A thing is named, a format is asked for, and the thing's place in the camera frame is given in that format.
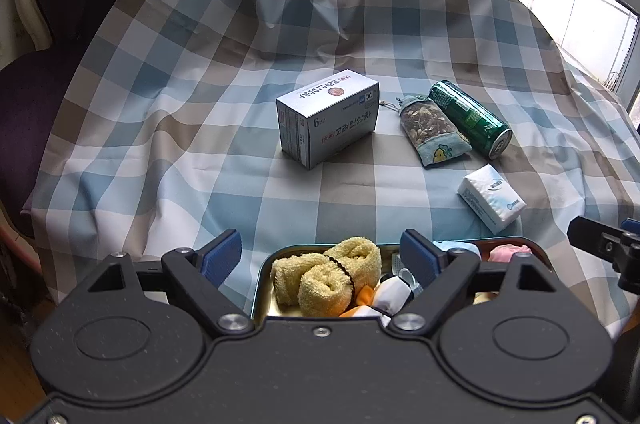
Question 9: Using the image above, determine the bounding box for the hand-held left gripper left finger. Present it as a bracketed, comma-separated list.
[87, 229, 256, 338]

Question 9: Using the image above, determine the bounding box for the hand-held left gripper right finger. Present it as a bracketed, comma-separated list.
[389, 229, 556, 336]

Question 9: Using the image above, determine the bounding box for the blue face mask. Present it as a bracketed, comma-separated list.
[432, 240, 481, 261]

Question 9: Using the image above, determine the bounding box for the small plush toy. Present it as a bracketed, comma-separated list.
[340, 274, 416, 320]

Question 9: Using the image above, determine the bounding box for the gold metal tin tray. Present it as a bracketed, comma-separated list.
[251, 236, 553, 320]

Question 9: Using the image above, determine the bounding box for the pink face mask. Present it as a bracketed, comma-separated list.
[487, 244, 533, 265]

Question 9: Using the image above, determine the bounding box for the yellow towel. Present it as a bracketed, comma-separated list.
[271, 236, 382, 317]

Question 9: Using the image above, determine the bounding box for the white tissue pack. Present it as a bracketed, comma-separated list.
[456, 164, 527, 235]

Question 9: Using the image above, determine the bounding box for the mesh sachet pouch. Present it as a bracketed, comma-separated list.
[398, 94, 472, 168]

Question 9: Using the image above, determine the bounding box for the blue beige checked tablecloth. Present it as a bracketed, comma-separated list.
[22, 0, 640, 340]

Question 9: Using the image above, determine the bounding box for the green drink can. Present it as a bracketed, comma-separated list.
[428, 80, 513, 161]

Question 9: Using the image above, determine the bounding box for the grey white cardboard box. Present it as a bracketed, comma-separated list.
[276, 70, 379, 169]

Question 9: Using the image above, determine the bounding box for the dark purple upholstered chair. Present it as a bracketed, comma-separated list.
[0, 0, 196, 235]

